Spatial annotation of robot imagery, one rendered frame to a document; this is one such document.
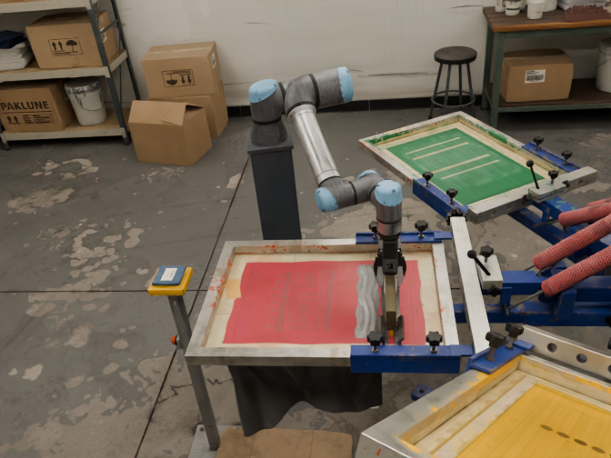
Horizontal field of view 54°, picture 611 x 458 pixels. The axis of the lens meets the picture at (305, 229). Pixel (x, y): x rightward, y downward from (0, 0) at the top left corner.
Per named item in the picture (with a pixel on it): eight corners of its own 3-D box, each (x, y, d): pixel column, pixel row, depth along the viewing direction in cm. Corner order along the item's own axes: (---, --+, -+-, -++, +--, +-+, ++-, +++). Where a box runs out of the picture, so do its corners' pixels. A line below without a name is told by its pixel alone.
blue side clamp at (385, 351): (351, 373, 170) (349, 354, 166) (351, 359, 174) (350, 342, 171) (459, 373, 166) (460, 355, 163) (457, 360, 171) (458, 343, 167)
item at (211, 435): (185, 468, 258) (129, 297, 205) (197, 425, 276) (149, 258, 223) (235, 469, 255) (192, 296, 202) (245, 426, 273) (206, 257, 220)
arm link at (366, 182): (344, 174, 184) (358, 189, 175) (377, 165, 187) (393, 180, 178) (345, 195, 188) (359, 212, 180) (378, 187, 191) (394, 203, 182)
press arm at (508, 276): (478, 295, 185) (479, 283, 182) (475, 283, 190) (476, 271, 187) (536, 295, 183) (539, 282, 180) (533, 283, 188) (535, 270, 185)
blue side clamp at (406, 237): (355, 255, 216) (355, 240, 212) (356, 247, 220) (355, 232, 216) (441, 254, 212) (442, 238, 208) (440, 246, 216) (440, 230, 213)
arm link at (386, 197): (394, 175, 177) (406, 188, 170) (394, 206, 183) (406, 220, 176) (369, 182, 175) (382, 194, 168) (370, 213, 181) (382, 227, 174)
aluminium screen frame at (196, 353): (186, 365, 177) (184, 355, 175) (226, 249, 225) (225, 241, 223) (460, 367, 167) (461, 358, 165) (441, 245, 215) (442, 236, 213)
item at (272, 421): (247, 438, 204) (227, 349, 181) (249, 430, 207) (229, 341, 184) (383, 442, 198) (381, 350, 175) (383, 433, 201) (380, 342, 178)
